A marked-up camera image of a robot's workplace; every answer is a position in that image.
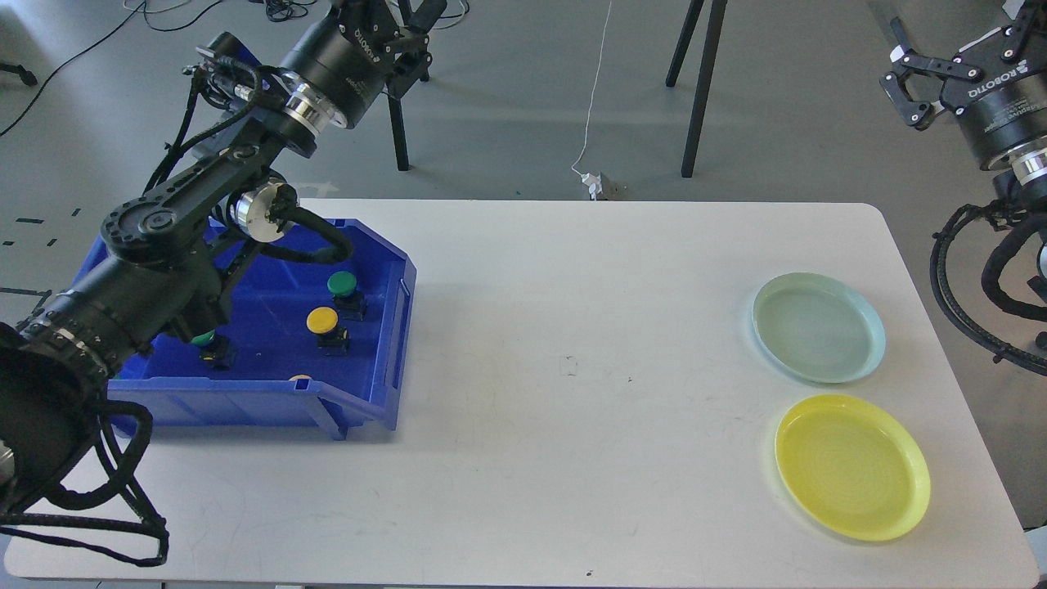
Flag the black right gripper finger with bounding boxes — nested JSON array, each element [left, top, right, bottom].
[[879, 16, 985, 131], [954, 1, 1046, 66]]

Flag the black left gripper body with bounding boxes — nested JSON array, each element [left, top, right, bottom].
[[280, 1, 433, 129]]

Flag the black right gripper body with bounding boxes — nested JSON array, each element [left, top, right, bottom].
[[940, 33, 1046, 171]]

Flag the yellow push button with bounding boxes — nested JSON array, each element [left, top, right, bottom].
[[306, 305, 351, 357]]

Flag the green push button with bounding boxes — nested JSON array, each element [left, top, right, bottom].
[[190, 330, 236, 371]]

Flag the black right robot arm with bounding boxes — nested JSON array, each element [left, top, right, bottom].
[[879, 1, 1046, 375]]

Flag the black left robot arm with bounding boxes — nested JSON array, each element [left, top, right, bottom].
[[2, 1, 447, 567]]

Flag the green button right in bin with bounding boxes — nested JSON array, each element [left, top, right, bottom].
[[326, 271, 369, 321]]

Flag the light green plate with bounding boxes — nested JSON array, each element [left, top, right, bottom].
[[749, 272, 887, 384]]

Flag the yellow plate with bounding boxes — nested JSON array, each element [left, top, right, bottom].
[[774, 393, 932, 543]]

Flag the black tripod leg right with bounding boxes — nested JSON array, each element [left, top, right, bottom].
[[665, 1, 728, 178]]

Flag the black floor cables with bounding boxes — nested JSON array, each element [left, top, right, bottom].
[[0, 0, 471, 138]]

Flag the white cable with plug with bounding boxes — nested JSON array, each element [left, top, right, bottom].
[[571, 0, 614, 200]]

